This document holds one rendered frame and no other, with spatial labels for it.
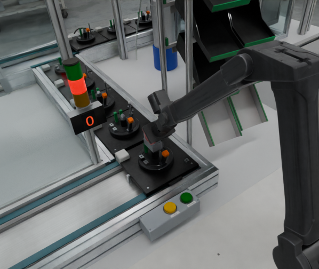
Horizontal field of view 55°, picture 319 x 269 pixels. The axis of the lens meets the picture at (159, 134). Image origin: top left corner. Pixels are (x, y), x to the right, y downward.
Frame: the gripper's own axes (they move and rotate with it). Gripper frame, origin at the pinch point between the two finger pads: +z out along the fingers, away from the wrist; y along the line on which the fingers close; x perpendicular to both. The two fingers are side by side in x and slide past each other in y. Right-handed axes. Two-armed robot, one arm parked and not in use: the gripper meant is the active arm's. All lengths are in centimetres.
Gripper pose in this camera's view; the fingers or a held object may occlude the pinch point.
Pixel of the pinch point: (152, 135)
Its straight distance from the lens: 112.3
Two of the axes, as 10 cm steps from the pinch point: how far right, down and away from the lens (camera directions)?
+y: -8.3, 4.0, -3.9
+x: 4.7, 8.8, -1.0
